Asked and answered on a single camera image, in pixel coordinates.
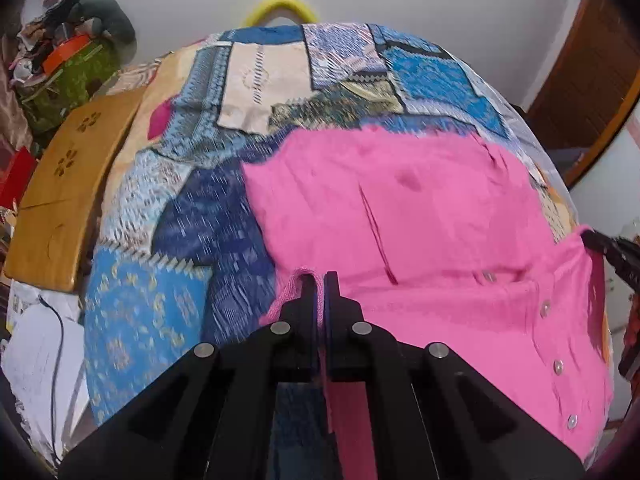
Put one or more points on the peach printed bed sheet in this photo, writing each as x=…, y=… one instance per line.
x=150, y=90

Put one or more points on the blue patchwork blanket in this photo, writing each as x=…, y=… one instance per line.
x=200, y=200

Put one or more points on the white papers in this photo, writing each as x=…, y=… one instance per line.
x=35, y=350

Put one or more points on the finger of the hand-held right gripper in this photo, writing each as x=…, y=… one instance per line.
x=612, y=249

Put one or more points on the green woven basket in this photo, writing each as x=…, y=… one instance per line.
x=70, y=85

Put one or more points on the grey plush toy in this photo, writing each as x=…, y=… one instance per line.
x=110, y=17

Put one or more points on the brown wooden wardrobe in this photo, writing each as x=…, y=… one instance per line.
x=585, y=75

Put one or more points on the orange box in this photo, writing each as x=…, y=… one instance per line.
x=65, y=52

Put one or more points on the pile of clutter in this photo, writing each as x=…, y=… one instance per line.
x=47, y=15

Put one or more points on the pink button shirt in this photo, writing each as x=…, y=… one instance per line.
x=425, y=220

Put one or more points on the red box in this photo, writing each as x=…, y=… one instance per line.
x=15, y=177

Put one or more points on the yellow foam tube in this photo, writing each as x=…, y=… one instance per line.
x=280, y=2

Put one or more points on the striped brown curtain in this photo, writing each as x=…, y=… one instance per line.
x=10, y=105

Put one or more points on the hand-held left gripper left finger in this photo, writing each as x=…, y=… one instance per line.
x=307, y=310

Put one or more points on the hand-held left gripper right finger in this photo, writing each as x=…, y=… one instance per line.
x=334, y=310

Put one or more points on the wooden lap table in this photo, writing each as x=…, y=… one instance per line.
x=75, y=175

